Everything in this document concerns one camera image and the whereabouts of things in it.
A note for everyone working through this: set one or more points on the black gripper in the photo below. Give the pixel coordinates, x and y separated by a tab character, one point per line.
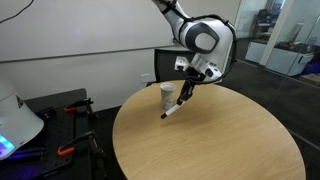
196	77

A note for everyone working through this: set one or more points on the white marker with black cap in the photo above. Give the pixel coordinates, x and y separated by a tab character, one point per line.
171	111

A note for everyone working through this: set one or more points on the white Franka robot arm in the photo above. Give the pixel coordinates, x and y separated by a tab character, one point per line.
200	36

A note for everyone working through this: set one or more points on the patterned paper cup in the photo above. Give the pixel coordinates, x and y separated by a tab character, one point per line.
166	98

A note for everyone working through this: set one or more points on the black mesh office chair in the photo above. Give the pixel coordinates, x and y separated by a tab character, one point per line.
165	66

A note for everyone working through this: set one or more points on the small white office cabinet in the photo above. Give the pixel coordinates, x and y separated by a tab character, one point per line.
255	51

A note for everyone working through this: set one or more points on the large white office cabinet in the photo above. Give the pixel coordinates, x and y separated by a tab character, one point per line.
283	61

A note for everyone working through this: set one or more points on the dark background office desk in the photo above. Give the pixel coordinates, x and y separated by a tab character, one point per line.
263	23

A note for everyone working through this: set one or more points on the white partition pillar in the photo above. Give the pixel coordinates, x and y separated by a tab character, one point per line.
276	30

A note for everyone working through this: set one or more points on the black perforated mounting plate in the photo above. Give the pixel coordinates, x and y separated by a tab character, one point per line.
53	133

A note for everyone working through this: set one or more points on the white wall outlet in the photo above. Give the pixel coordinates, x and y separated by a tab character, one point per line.
145	78

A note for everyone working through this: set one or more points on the white wall whiteboard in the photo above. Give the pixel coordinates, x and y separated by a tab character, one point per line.
83	30

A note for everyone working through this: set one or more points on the small black bracket on plate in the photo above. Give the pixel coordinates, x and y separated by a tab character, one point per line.
47	114

